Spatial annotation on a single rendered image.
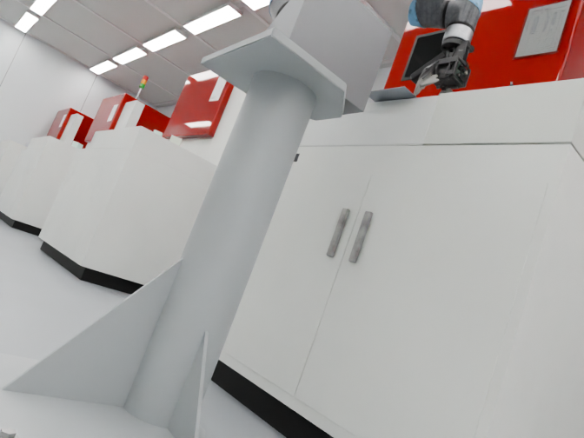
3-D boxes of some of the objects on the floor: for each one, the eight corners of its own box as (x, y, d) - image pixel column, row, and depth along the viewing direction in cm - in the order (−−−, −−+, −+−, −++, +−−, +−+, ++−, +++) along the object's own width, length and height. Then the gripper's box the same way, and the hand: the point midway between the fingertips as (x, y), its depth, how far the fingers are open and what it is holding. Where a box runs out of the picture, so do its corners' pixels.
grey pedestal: (-29, 460, 63) (200, -58, 75) (-37, 354, 98) (119, 13, 110) (264, 478, 92) (395, 103, 104) (176, 391, 128) (282, 119, 140)
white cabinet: (317, 394, 194) (381, 211, 206) (570, 547, 120) (646, 245, 132) (187, 370, 155) (274, 144, 167) (442, 574, 80) (567, 140, 92)
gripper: (454, 20, 121) (430, 89, 118) (487, 63, 133) (467, 126, 130) (425, 27, 128) (402, 92, 125) (461, 67, 140) (440, 128, 137)
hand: (427, 110), depth 130 cm, fingers open, 14 cm apart
